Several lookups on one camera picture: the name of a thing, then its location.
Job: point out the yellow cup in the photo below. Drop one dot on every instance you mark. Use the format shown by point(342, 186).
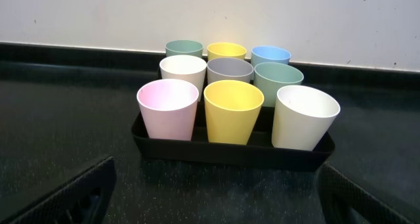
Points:
point(226, 51)
point(231, 120)

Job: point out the black tray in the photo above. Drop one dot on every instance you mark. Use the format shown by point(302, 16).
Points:
point(229, 155)

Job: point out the white cup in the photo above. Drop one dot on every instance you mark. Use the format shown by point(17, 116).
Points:
point(182, 69)

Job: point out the green cup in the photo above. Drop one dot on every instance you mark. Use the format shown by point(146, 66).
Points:
point(275, 81)
point(183, 47)

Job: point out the pink cup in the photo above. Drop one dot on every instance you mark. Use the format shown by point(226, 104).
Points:
point(167, 117)

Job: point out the blue cup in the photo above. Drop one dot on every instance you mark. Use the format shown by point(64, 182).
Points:
point(270, 54)

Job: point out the grey cup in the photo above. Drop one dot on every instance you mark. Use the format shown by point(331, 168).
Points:
point(229, 71)

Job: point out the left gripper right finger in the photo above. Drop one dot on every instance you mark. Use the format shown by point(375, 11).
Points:
point(348, 201)

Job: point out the cream cup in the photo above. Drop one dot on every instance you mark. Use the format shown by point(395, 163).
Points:
point(295, 128)

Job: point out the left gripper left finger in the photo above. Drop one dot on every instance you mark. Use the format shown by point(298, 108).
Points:
point(69, 197)

